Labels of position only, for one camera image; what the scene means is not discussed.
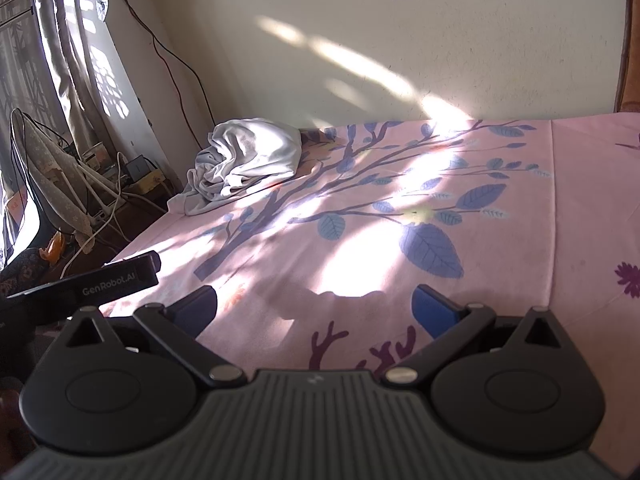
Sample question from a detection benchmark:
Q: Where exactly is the person's left hand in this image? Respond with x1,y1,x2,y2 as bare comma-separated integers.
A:
0,382,35,474

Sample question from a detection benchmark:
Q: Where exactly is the white cloth garment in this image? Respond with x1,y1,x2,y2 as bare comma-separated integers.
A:
167,118,302,217

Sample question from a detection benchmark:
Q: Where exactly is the black power adapter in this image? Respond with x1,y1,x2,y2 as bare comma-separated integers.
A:
125,155,152,182

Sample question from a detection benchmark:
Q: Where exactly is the black wall cable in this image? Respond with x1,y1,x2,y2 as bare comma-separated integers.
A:
150,34,217,129

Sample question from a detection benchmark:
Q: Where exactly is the brown wooden headboard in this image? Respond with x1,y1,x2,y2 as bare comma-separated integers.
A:
614,0,640,113

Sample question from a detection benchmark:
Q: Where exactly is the yellow box on side table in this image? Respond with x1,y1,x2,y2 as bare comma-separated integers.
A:
124,169,165,195

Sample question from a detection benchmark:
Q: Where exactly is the pink floral bed sheet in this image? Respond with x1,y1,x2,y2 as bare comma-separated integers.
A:
104,113,639,474

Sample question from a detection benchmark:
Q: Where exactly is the orange object near fan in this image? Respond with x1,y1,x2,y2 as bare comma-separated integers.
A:
39,232,66,266

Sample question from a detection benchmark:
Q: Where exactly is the grey patterned curtain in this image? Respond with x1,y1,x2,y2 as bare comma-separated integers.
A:
1,0,122,258

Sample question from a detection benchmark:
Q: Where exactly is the white cable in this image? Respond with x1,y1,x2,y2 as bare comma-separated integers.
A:
60,150,168,279

